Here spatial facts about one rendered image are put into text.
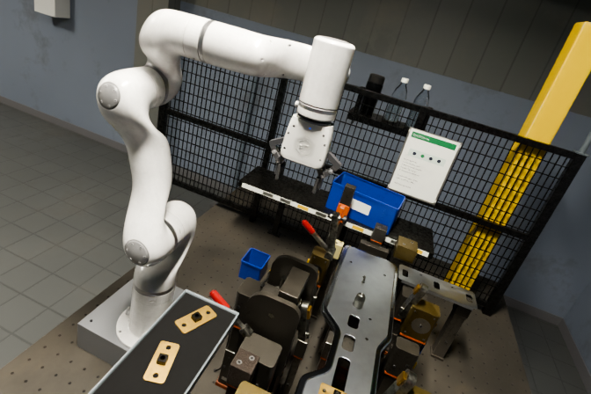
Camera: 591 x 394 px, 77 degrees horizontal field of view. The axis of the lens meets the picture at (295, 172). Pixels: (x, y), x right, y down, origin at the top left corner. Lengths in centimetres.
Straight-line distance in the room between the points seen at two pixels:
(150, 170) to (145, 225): 14
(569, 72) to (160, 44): 146
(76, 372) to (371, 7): 272
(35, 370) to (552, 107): 197
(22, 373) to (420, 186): 156
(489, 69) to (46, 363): 290
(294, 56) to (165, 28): 27
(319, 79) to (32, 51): 438
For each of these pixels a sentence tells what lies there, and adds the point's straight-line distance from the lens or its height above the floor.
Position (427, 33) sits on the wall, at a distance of 302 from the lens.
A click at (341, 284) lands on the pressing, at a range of 133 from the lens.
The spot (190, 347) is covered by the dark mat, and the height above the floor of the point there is 116.
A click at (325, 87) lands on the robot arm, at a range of 75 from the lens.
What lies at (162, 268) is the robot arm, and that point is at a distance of 115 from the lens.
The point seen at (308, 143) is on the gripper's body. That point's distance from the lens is 79.
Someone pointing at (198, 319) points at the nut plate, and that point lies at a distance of 87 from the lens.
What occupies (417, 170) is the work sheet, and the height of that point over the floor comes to 128.
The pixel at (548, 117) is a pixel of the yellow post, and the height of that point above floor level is 165.
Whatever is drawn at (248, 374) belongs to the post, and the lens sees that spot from 89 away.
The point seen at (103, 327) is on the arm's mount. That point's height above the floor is 80.
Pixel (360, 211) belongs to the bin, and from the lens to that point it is 164.
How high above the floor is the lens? 181
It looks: 23 degrees down
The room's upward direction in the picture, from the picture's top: 15 degrees clockwise
